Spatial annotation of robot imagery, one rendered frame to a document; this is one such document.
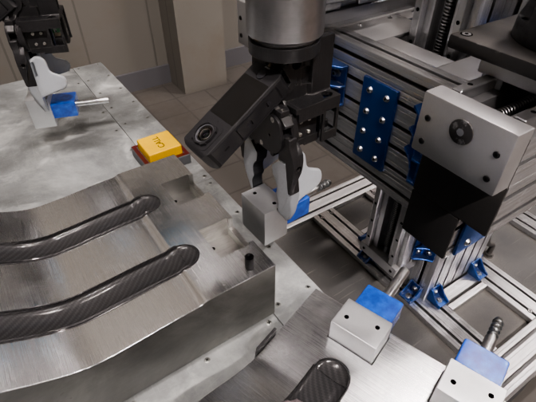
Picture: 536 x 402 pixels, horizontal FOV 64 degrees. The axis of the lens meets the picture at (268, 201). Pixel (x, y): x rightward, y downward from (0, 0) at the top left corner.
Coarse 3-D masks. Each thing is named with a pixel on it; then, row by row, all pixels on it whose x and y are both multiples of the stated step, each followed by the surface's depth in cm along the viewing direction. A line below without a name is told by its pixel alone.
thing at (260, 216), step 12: (324, 180) 60; (252, 192) 54; (264, 192) 54; (312, 192) 57; (252, 204) 52; (264, 204) 52; (276, 204) 52; (300, 204) 54; (252, 216) 53; (264, 216) 51; (276, 216) 52; (300, 216) 56; (252, 228) 55; (264, 228) 52; (276, 228) 53; (264, 240) 53
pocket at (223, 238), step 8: (216, 224) 52; (224, 224) 53; (232, 224) 53; (200, 232) 51; (208, 232) 52; (216, 232) 53; (224, 232) 54; (232, 232) 53; (208, 240) 53; (216, 240) 53; (224, 240) 53; (232, 240) 53; (240, 240) 52; (216, 248) 52; (224, 248) 52; (232, 248) 52; (240, 248) 52
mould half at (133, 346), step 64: (128, 192) 56; (64, 256) 49; (128, 256) 48; (256, 256) 48; (128, 320) 42; (192, 320) 44; (256, 320) 51; (0, 384) 34; (64, 384) 38; (128, 384) 43
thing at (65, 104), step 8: (48, 96) 74; (56, 96) 76; (64, 96) 76; (72, 96) 76; (32, 104) 73; (48, 104) 73; (56, 104) 74; (64, 104) 75; (72, 104) 75; (80, 104) 77; (88, 104) 77; (32, 112) 74; (40, 112) 74; (48, 112) 74; (56, 112) 75; (64, 112) 75; (72, 112) 76; (40, 120) 75; (48, 120) 75; (56, 120) 76
